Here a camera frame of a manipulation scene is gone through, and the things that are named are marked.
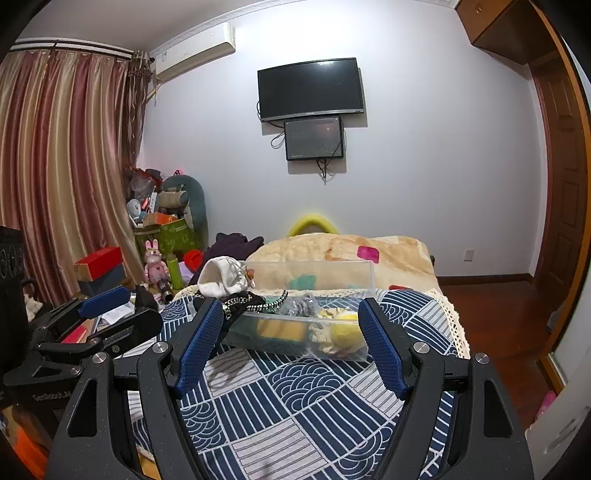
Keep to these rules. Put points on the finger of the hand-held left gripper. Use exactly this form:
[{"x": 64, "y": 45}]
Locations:
[
  {"x": 104, "y": 301},
  {"x": 120, "y": 333}
]

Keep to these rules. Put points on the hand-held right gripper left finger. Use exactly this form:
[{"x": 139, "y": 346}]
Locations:
[{"x": 198, "y": 346}]

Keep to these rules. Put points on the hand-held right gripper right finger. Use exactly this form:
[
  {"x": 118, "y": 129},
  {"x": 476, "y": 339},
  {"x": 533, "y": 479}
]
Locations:
[{"x": 381, "y": 346}]

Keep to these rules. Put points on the yellow plush ball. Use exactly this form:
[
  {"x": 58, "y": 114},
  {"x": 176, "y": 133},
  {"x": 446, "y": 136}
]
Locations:
[{"x": 347, "y": 332}]

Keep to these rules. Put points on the floral fabric scrunchie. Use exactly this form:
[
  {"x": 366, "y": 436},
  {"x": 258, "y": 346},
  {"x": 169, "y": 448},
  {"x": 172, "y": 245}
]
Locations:
[{"x": 323, "y": 340}]

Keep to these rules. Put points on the yellow and green sponge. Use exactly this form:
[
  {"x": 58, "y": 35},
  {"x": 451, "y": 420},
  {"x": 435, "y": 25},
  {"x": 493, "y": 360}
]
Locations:
[{"x": 277, "y": 330}]

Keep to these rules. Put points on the clear plastic storage box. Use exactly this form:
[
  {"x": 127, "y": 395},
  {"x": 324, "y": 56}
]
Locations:
[{"x": 277, "y": 272}]

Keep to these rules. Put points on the pile of papers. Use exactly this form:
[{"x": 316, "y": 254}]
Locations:
[{"x": 117, "y": 317}]

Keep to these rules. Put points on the dark grey box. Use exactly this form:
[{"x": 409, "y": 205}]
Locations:
[{"x": 108, "y": 279}]

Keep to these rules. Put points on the red box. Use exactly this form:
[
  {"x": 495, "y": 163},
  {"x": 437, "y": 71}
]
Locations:
[{"x": 99, "y": 261}]

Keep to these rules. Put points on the pink rabbit figure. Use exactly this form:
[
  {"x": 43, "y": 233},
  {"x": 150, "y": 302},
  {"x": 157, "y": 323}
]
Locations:
[{"x": 154, "y": 265}]

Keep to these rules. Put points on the green bottle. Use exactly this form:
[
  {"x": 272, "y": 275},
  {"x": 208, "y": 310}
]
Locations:
[{"x": 174, "y": 272}]

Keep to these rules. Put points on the red fabric item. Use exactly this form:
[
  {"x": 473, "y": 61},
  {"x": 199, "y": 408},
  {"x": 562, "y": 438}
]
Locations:
[{"x": 194, "y": 259}]

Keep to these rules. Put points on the green storage bag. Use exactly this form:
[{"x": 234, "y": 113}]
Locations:
[{"x": 175, "y": 237}]

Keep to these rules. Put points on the blue patterned cloth with lace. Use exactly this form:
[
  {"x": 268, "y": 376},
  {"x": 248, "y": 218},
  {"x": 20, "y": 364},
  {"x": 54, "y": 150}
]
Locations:
[{"x": 300, "y": 401}]

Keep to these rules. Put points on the dark purple clothing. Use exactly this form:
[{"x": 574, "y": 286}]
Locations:
[{"x": 231, "y": 247}]

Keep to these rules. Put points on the green bin of clutter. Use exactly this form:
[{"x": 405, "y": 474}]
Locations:
[{"x": 147, "y": 194}]

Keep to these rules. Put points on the grey-green plush pillow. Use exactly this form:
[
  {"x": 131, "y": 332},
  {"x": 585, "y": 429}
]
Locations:
[{"x": 196, "y": 198}]

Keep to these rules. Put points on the yellow plush cushion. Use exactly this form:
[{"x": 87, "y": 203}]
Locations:
[{"x": 304, "y": 222}]

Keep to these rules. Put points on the striped pink and gold curtain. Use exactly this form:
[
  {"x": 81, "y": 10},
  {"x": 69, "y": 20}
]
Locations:
[{"x": 60, "y": 161}]

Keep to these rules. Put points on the white sliding wardrobe door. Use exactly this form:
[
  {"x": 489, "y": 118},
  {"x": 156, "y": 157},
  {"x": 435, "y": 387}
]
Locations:
[{"x": 568, "y": 429}]

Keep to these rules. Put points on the brown wooden door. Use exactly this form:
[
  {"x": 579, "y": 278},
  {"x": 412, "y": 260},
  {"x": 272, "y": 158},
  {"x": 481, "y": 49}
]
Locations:
[{"x": 558, "y": 184}]

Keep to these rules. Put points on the white air conditioner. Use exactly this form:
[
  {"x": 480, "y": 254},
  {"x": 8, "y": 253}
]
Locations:
[{"x": 194, "y": 55}]

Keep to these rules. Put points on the wooden wardrobe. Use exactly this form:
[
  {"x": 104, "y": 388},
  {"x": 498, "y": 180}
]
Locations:
[{"x": 498, "y": 23}]

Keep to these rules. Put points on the white wall socket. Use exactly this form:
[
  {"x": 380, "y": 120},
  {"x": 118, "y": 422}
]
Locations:
[{"x": 468, "y": 254}]

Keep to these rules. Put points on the small black wall monitor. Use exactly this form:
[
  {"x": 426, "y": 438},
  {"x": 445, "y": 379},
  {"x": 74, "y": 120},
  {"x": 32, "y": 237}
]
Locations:
[{"x": 314, "y": 138}]

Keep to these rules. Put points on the white curtain rail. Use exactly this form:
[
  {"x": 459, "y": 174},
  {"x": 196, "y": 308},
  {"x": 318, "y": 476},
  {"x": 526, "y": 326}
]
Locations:
[{"x": 69, "y": 47}]

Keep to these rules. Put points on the black wall television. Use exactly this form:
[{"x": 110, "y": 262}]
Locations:
[{"x": 309, "y": 87}]

